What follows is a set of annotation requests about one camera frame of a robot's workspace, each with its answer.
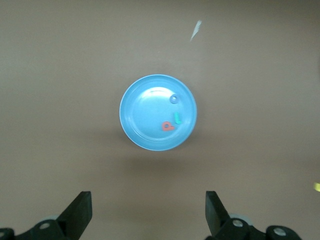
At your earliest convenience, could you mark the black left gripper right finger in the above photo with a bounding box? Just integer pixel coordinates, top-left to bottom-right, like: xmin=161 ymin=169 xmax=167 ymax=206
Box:
xmin=204 ymin=190 xmax=305 ymax=240

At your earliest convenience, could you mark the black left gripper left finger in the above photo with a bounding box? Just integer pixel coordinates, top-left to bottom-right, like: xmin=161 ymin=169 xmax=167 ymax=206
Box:
xmin=0 ymin=191 xmax=93 ymax=240

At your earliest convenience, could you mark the salmon foam letter d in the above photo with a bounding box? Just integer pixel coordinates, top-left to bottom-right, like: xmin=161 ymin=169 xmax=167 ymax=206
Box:
xmin=161 ymin=121 xmax=175 ymax=132

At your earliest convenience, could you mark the brown table cover sheet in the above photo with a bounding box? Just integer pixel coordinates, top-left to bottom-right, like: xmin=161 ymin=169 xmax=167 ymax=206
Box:
xmin=0 ymin=0 xmax=320 ymax=240

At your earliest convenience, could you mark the blue plastic plate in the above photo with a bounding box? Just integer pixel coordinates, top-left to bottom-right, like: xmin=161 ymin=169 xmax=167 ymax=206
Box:
xmin=118 ymin=73 xmax=198 ymax=152

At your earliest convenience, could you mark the white tape scrap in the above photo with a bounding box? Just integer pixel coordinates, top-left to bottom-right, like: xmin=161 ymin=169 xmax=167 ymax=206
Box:
xmin=189 ymin=19 xmax=203 ymax=43

